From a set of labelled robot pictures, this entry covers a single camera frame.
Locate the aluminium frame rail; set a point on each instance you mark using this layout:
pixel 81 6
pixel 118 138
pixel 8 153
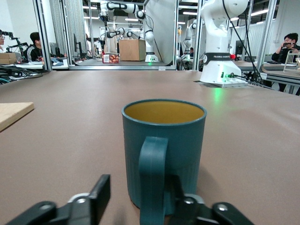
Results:
pixel 117 67

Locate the teal cup yellow inside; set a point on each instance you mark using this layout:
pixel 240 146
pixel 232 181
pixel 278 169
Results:
pixel 182 145

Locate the pale wooden slatted rack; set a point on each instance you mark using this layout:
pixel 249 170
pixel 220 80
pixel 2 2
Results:
pixel 290 58

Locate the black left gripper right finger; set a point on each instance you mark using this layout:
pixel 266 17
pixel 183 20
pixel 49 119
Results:
pixel 187 211

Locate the person in striped black jacket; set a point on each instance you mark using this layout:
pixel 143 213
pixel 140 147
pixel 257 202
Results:
pixel 32 52

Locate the small cardboard box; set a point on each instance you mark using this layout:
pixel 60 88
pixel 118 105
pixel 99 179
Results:
pixel 7 58

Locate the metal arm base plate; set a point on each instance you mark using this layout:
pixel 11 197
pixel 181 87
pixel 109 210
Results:
pixel 211 84

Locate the red white printed box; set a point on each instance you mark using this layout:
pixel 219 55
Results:
pixel 110 58

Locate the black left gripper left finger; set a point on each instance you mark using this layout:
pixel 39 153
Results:
pixel 98 199

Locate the bamboo cutting board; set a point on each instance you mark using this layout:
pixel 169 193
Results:
pixel 11 112

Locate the large cardboard box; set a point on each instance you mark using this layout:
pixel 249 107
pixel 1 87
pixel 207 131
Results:
pixel 131 50

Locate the aluminium frame post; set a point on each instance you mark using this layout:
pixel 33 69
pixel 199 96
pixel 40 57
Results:
pixel 266 47
pixel 44 47

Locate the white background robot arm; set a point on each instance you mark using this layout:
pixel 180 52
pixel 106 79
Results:
pixel 117 32
pixel 187 35
pixel 150 37

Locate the person in black holding phone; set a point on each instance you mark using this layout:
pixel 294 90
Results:
pixel 281 56

